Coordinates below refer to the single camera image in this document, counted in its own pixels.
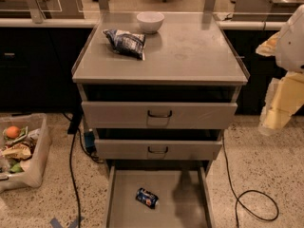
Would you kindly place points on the blue pepsi can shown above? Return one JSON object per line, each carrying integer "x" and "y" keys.
{"x": 147, "y": 198}

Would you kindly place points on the blue power adapter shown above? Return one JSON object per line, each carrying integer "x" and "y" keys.
{"x": 89, "y": 141}

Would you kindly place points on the orange fruit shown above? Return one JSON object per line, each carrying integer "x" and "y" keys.
{"x": 13, "y": 132}

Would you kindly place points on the yellow snack bag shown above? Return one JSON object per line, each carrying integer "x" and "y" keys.
{"x": 19, "y": 152}

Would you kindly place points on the white ceramic bowl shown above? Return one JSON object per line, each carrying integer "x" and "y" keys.
{"x": 150, "y": 21}

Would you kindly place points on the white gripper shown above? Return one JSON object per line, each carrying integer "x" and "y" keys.
{"x": 292, "y": 45}

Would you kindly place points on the grey bottom drawer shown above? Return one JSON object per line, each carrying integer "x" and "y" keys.
{"x": 183, "y": 199}

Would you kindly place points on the grey top drawer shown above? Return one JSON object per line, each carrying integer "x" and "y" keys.
{"x": 159, "y": 115}

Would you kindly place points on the grey drawer cabinet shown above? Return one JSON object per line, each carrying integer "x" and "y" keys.
{"x": 188, "y": 60}

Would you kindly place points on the clear plastic bin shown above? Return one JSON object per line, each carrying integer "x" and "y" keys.
{"x": 35, "y": 166}

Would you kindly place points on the green snack item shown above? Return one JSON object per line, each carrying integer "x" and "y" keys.
{"x": 16, "y": 168}

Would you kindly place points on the blue chip bag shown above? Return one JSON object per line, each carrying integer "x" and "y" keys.
{"x": 126, "y": 43}

